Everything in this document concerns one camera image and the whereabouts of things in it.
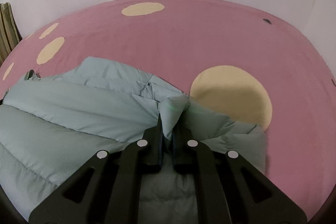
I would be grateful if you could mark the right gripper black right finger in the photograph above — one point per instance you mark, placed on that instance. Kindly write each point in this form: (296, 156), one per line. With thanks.
(228, 188)

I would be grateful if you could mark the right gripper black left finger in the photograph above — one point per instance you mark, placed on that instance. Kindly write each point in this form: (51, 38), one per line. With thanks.
(105, 189)

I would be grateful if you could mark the light blue puffer jacket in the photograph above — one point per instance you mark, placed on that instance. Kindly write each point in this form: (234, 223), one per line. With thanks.
(51, 126)

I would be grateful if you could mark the pink polka dot bedsheet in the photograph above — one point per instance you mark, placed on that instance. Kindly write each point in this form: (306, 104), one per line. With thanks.
(229, 58)

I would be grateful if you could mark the striped fabric headboard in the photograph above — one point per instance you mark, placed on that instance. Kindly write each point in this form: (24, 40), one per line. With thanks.
(9, 36)

